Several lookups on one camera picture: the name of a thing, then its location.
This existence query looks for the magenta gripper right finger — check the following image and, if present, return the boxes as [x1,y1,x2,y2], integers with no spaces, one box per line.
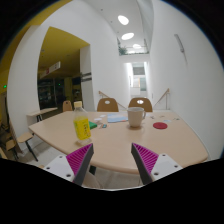
[131,143,182,185]

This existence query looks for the yellow drink plastic bottle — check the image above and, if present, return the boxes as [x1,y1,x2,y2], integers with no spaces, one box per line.
[73,101,91,141]

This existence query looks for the light blue paper booklet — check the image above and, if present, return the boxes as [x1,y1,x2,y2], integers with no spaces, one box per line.
[107,114,128,123]

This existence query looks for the wooden chair left back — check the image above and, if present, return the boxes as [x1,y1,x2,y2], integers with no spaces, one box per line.
[97,98,118,112]

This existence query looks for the green small packet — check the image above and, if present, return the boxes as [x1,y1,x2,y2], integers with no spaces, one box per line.
[89,121,98,129]

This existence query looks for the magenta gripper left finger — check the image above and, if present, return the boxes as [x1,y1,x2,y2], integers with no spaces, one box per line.
[44,144,94,186]

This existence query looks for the white ceramic mug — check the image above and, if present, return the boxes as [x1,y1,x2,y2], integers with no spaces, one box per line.
[127,107,146,128]

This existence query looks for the red round coaster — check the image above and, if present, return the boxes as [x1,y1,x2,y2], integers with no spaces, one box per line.
[153,122,168,130]

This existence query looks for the hanging white red sign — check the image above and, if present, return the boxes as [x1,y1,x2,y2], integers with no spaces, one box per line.
[40,61,61,79]

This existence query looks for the wooden chair right back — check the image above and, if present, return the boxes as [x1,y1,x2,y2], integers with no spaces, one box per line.
[129,97,153,112]

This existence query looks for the small side table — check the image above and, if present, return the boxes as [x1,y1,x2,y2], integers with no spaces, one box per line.
[28,107,57,121]

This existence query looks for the wooden chair at left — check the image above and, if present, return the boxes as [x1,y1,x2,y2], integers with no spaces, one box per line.
[6,124,37,160]

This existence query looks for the light wooden table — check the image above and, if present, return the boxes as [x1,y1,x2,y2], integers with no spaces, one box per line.
[29,111,208,174]

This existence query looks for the small wooden chair far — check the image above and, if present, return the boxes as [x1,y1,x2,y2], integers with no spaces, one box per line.
[63,100,73,112]

